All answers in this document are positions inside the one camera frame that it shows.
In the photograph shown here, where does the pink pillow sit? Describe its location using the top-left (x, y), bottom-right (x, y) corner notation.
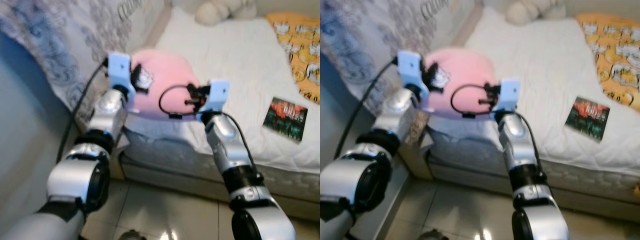
top-left (124, 48), bottom-right (202, 121)
top-left (422, 47), bottom-right (501, 120)

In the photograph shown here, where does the white mattress bed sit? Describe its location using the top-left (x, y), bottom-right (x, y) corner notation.
top-left (410, 5), bottom-right (640, 224)
top-left (114, 5), bottom-right (321, 224)

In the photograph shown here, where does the grey patterned cloth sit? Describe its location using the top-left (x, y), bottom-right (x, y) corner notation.
top-left (0, 0), bottom-right (169, 119)
top-left (320, 0), bottom-right (481, 109)

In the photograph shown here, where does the dark cover book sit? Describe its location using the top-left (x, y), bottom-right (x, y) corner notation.
top-left (564, 95), bottom-right (611, 143)
top-left (262, 96), bottom-right (310, 144)

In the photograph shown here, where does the yellow cartoon egg blanket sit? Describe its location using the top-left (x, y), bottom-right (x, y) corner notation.
top-left (263, 12), bottom-right (321, 106)
top-left (574, 12), bottom-right (640, 114)

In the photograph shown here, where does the dark robot foot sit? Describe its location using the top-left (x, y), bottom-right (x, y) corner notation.
top-left (417, 229), bottom-right (449, 240)
top-left (118, 229), bottom-right (149, 240)

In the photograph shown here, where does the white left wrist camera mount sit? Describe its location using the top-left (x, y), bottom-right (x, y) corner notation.
top-left (107, 52), bottom-right (137, 96)
top-left (397, 49), bottom-right (426, 91)

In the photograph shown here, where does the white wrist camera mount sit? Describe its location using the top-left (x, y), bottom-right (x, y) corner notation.
top-left (196, 78), bottom-right (231, 121)
top-left (107, 52), bottom-right (137, 96)
top-left (492, 78), bottom-right (522, 115)
top-left (397, 49), bottom-right (426, 91)

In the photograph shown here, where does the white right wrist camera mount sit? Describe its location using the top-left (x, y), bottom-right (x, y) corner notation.
top-left (196, 78), bottom-right (231, 121)
top-left (492, 78), bottom-right (522, 115)

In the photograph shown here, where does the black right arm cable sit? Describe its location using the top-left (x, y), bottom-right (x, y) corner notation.
top-left (449, 83), bottom-right (542, 174)
top-left (158, 83), bottom-right (259, 174)

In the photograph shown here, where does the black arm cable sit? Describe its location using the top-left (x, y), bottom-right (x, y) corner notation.
top-left (55, 57), bottom-right (111, 164)
top-left (158, 83), bottom-right (259, 174)
top-left (449, 83), bottom-right (542, 174)
top-left (333, 57), bottom-right (401, 160)

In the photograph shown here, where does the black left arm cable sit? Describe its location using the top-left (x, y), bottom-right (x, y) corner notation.
top-left (333, 57), bottom-right (401, 160)
top-left (55, 57), bottom-right (111, 164)

